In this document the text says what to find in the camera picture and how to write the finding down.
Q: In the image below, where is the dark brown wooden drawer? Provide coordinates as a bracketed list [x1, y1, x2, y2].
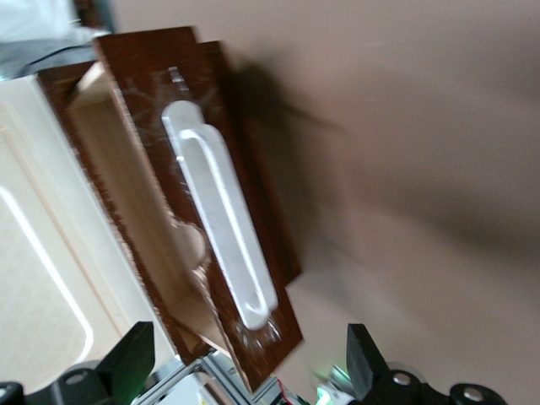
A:
[196, 40, 304, 290]
[62, 26, 305, 394]

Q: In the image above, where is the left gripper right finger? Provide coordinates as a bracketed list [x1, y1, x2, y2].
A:
[348, 323, 510, 405]

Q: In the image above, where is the aluminium profile frame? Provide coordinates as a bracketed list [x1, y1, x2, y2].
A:
[143, 349, 296, 405]

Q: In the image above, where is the white drawer handle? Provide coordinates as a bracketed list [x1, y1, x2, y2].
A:
[161, 100, 280, 332]

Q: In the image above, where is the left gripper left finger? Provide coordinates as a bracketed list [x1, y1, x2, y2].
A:
[24, 321, 155, 405]

